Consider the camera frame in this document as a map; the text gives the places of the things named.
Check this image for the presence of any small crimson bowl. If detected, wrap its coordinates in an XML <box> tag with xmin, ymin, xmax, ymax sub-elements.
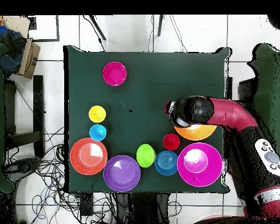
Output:
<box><xmin>102</xmin><ymin>61</ymin><xmax>128</xmax><ymax>87</ymax></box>

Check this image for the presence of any dark green tablecloth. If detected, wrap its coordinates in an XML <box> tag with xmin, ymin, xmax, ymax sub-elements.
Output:
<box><xmin>63</xmin><ymin>45</ymin><xmax>233</xmax><ymax>194</ymax></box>

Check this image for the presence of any brown cardboard box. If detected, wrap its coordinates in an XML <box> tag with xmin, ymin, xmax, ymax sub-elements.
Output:
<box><xmin>15</xmin><ymin>38</ymin><xmax>41</xmax><ymax>79</ymax></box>

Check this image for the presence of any black tripod leg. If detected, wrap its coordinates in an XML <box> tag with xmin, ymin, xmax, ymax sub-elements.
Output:
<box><xmin>157</xmin><ymin>15</ymin><xmax>165</xmax><ymax>37</ymax></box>
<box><xmin>88</xmin><ymin>15</ymin><xmax>107</xmax><ymax>41</ymax></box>

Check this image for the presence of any blue fabric bundle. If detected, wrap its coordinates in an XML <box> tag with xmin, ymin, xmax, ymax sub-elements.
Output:
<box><xmin>0</xmin><ymin>24</ymin><xmax>26</xmax><ymax>76</ymax></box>

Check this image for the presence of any blue bowl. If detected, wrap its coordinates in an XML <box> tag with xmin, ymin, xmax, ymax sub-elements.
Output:
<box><xmin>154</xmin><ymin>150</ymin><xmax>179</xmax><ymax>176</ymax></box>

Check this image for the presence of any large pink bowl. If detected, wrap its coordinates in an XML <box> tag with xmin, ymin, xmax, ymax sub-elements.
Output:
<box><xmin>177</xmin><ymin>142</ymin><xmax>223</xmax><ymax>188</ymax></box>

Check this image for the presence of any purple bowl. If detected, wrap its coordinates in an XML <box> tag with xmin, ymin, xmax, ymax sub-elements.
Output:
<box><xmin>103</xmin><ymin>155</ymin><xmax>142</xmax><ymax>193</ymax></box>

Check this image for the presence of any black stool frame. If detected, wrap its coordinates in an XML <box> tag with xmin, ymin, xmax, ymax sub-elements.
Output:
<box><xmin>3</xmin><ymin>75</ymin><xmax>46</xmax><ymax>159</ymax></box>

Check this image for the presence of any white panel black frame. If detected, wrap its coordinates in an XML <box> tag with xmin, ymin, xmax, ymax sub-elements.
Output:
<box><xmin>27</xmin><ymin>15</ymin><xmax>60</xmax><ymax>43</ymax></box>

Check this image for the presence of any tangle of floor cables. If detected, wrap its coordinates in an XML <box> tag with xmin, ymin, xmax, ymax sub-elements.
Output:
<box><xmin>4</xmin><ymin>127</ymin><xmax>117</xmax><ymax>224</ymax></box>

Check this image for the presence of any green bowl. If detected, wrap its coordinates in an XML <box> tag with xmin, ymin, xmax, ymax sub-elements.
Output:
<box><xmin>136</xmin><ymin>143</ymin><xmax>158</xmax><ymax>169</ymax></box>

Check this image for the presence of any red-orange bowl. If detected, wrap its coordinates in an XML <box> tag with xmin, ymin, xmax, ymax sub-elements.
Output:
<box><xmin>69</xmin><ymin>137</ymin><xmax>109</xmax><ymax>176</ymax></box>

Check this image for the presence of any red cup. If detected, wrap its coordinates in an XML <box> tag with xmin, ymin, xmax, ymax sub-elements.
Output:
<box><xmin>162</xmin><ymin>133</ymin><xmax>181</xmax><ymax>151</ymax></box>

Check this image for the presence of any black pedestal foot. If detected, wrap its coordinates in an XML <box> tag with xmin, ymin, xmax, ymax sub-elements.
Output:
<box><xmin>2</xmin><ymin>157</ymin><xmax>41</xmax><ymax>180</ymax></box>

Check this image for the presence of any blue cup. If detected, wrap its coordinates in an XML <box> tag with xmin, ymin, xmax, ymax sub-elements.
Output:
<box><xmin>89</xmin><ymin>124</ymin><xmax>107</xmax><ymax>142</ymax></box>

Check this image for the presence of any yellow cup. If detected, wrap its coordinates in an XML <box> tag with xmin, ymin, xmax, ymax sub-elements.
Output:
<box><xmin>88</xmin><ymin>105</ymin><xmax>107</xmax><ymax>124</ymax></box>

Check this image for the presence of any large orange bowl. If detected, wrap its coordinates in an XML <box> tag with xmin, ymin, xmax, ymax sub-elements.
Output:
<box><xmin>174</xmin><ymin>124</ymin><xmax>218</xmax><ymax>141</ymax></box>

